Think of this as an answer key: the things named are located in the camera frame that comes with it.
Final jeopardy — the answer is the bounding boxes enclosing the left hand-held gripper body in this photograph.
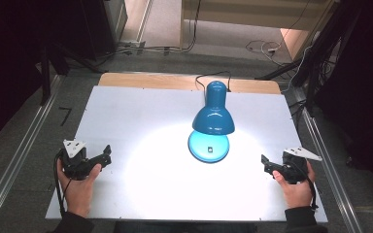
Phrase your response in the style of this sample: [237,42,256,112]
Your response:
[58,139,95,182]

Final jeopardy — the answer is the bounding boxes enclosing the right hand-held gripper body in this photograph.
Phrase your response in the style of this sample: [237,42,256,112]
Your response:
[281,147,323,185]

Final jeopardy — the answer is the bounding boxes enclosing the blue desk lamp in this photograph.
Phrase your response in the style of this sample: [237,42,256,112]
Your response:
[187,80,236,164]

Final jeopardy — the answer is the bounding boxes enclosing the person's right hand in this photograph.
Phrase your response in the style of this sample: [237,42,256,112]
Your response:
[272,160,317,210]

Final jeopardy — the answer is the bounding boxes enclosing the person's left hand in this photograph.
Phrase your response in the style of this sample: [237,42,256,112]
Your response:
[56,158,103,218]

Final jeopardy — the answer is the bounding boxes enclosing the white table cover board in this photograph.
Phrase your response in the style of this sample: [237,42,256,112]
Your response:
[45,84,328,223]

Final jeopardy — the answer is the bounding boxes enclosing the black metal stand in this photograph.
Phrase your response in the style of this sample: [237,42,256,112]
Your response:
[39,43,106,107]
[254,0,362,115]

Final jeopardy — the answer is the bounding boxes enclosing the grey power strip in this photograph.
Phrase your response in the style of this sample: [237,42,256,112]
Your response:
[119,39,148,50]

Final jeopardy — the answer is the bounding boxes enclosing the black cabinet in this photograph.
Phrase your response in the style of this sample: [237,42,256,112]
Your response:
[79,0,129,61]

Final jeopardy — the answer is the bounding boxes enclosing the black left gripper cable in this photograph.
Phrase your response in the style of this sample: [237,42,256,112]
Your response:
[52,149,74,217]

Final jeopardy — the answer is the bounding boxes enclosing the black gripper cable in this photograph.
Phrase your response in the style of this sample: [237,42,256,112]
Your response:
[290,160,319,211]
[52,149,74,217]

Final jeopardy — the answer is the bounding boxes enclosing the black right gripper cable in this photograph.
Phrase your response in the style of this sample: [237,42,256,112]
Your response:
[290,160,319,211]

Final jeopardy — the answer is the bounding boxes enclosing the aluminium floor rail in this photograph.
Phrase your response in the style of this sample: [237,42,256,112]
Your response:
[0,75,63,229]
[299,106,364,233]

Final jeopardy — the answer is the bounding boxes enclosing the black lamp cable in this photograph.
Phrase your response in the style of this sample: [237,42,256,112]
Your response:
[194,70,232,93]

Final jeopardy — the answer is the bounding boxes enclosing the white floor cable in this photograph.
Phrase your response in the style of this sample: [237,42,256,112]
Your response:
[245,38,285,66]

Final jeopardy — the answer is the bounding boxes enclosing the black floor cable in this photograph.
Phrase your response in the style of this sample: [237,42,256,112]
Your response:
[91,0,203,67]

